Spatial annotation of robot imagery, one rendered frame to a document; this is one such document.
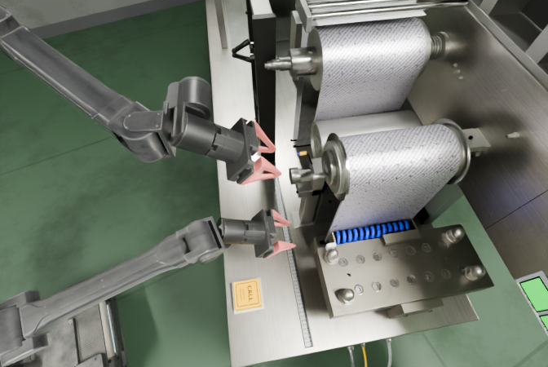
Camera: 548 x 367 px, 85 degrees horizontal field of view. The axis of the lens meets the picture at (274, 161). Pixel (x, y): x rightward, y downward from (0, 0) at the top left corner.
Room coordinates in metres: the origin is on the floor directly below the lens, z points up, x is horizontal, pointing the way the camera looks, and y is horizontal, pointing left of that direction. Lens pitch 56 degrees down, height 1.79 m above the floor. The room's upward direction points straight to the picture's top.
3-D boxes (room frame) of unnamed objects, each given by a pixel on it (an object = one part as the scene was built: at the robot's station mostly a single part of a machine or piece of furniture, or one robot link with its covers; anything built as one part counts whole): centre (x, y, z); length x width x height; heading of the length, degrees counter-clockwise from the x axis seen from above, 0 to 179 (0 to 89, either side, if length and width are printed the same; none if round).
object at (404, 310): (0.11, -0.35, 0.96); 0.10 x 0.03 x 0.11; 99
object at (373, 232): (0.29, -0.26, 1.03); 0.21 x 0.04 x 0.03; 99
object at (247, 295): (0.15, 0.07, 0.91); 0.07 x 0.07 x 0.02; 9
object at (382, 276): (0.20, -0.32, 1.00); 0.40 x 0.16 x 0.06; 99
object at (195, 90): (0.34, 0.17, 1.42); 0.12 x 0.12 x 0.09; 6
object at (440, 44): (0.64, -0.38, 1.33); 0.07 x 0.07 x 0.07; 9
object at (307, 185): (0.38, -0.09, 1.05); 0.06 x 0.05 x 0.31; 99
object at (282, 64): (0.58, -0.01, 1.33); 0.06 x 0.03 x 0.03; 99
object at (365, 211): (0.31, -0.26, 1.12); 0.23 x 0.01 x 0.18; 99
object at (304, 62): (0.59, -0.07, 1.33); 0.06 x 0.06 x 0.06; 9
